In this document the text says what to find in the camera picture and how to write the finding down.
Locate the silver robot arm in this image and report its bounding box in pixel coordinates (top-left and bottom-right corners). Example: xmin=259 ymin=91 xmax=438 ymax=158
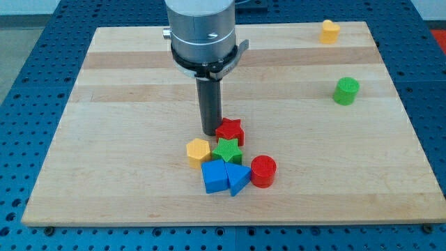
xmin=163 ymin=0 xmax=236 ymax=63

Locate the yellow heart block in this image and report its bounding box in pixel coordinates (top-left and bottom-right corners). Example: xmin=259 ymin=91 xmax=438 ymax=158
xmin=319 ymin=20 xmax=341 ymax=44

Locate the red star block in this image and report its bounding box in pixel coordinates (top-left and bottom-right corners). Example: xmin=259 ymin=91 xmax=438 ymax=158
xmin=215 ymin=118 xmax=245 ymax=146

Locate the green star block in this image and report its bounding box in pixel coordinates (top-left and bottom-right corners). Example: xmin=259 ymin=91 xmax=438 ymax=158
xmin=211 ymin=138 xmax=243 ymax=165

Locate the yellow hexagon block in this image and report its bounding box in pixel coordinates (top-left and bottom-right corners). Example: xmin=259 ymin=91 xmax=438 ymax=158
xmin=186 ymin=138 xmax=212 ymax=169

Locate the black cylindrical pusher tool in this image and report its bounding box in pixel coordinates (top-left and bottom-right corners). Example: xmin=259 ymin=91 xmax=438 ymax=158
xmin=196 ymin=79 xmax=222 ymax=136

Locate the blue cube block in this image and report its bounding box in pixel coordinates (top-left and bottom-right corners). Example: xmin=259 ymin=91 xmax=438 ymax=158
xmin=201 ymin=159 xmax=229 ymax=194

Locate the blue triangle block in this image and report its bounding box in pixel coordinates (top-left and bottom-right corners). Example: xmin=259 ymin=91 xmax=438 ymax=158
xmin=225 ymin=162 xmax=251 ymax=197

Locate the red cylinder block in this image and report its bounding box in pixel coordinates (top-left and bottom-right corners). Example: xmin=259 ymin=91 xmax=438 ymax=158
xmin=251 ymin=155 xmax=277 ymax=188

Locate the wooden board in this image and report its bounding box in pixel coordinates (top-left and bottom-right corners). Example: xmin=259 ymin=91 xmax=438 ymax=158
xmin=22 ymin=22 xmax=445 ymax=227

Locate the green cylinder block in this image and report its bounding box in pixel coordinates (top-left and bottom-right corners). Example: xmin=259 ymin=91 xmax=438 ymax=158
xmin=332 ymin=77 xmax=360 ymax=106

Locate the black clamp ring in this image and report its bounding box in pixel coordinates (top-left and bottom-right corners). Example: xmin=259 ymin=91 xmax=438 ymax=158
xmin=170 ymin=39 xmax=250 ymax=82

